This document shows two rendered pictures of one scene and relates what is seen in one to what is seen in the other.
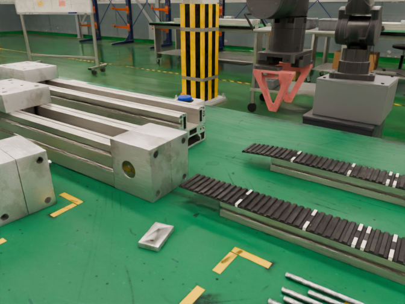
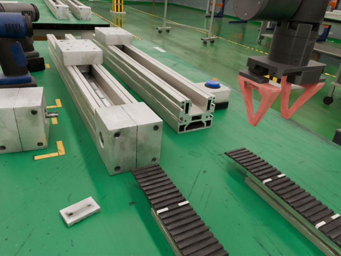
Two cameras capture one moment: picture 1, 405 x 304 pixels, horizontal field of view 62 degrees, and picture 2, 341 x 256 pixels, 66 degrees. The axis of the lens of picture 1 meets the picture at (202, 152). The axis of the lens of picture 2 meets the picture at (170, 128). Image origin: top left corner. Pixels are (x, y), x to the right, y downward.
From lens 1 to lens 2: 0.25 m
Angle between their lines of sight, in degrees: 23
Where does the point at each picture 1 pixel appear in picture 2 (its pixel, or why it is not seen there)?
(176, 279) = not seen: outside the picture
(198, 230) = (118, 221)
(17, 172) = (13, 117)
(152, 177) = (111, 154)
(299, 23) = (304, 31)
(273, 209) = (186, 235)
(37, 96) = (91, 57)
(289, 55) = (276, 67)
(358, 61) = not seen: outside the picture
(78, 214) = (51, 164)
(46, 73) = (123, 39)
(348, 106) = not seen: outside the picture
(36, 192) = (30, 135)
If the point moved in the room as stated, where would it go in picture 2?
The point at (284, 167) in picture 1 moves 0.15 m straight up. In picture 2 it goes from (258, 185) to (282, 107)
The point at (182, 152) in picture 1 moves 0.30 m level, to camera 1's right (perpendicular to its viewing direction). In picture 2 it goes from (152, 138) to (336, 203)
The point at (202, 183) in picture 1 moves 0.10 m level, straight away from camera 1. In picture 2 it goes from (152, 174) to (178, 147)
